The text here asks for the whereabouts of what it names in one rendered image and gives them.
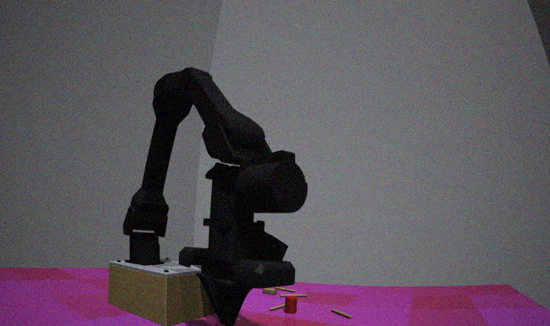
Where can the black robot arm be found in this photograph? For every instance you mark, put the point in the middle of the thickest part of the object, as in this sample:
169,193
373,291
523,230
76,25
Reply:
265,182

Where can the dark brown cylinder with red top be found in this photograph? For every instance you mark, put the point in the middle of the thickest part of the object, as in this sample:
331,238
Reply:
290,304

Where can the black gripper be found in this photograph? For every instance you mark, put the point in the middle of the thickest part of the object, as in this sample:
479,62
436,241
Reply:
229,270

